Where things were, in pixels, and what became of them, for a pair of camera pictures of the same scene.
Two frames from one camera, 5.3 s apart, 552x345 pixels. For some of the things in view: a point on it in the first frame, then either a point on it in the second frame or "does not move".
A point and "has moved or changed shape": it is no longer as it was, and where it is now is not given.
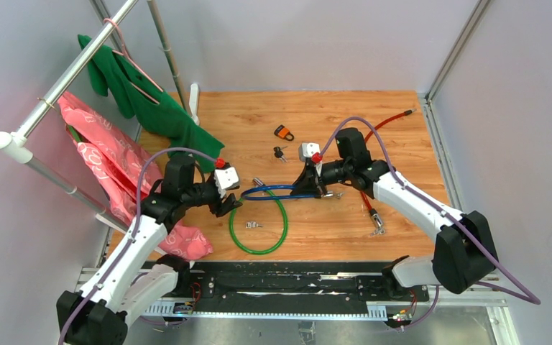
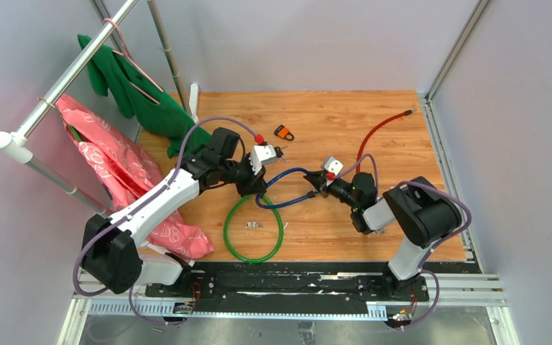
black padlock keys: (279, 152) does not move
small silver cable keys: (252, 224) does not move
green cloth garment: (149, 107) does not move
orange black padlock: (284, 132) does not move
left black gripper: (227, 205) to (255, 184)
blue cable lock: (280, 199) has moved or changed shape
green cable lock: (273, 249) has moved or changed shape
